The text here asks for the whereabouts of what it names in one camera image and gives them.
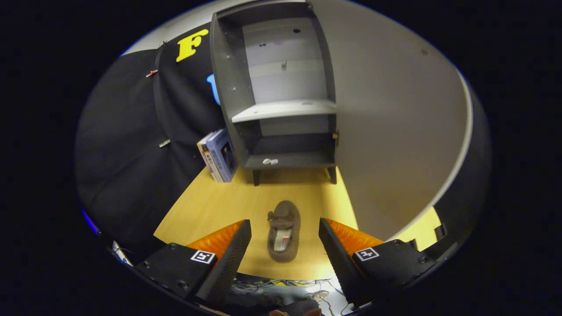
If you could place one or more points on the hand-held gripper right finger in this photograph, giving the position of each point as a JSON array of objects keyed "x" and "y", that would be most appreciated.
[{"x": 340, "y": 259}]

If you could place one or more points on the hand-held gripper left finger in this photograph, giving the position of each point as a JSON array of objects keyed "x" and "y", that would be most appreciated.
[{"x": 228, "y": 263}]

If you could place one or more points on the brown plush shoe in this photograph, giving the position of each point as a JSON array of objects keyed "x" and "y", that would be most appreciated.
[{"x": 284, "y": 245}]

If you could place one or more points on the beige shoe cabinet door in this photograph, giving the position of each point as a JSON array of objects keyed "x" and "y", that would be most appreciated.
[{"x": 395, "y": 131}]

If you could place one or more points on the grey shoe cabinet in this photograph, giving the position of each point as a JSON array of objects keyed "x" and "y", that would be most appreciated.
[{"x": 228, "y": 87}]

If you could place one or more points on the silver clip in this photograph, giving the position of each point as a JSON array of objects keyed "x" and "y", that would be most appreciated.
[{"x": 164, "y": 143}]

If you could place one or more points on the black backdrop cloth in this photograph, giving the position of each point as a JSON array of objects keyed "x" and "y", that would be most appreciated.
[{"x": 123, "y": 153}]

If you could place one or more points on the red clip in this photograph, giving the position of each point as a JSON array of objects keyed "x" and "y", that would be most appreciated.
[{"x": 152, "y": 73}]

